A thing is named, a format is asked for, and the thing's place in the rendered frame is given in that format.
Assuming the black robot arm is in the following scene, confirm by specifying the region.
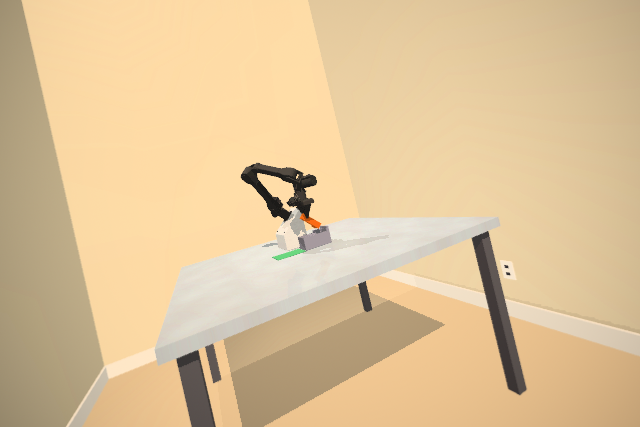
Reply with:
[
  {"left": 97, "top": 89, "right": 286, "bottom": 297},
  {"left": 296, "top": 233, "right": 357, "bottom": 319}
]
[{"left": 241, "top": 162, "right": 317, "bottom": 221}]

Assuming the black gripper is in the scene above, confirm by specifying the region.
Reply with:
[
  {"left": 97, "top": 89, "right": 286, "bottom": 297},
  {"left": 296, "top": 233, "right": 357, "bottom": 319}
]
[{"left": 292, "top": 188, "right": 315, "bottom": 219}]

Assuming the orange l-shaped part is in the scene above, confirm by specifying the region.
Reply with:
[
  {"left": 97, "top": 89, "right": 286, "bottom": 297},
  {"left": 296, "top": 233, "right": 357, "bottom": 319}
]
[{"left": 300, "top": 214, "right": 321, "bottom": 228}]

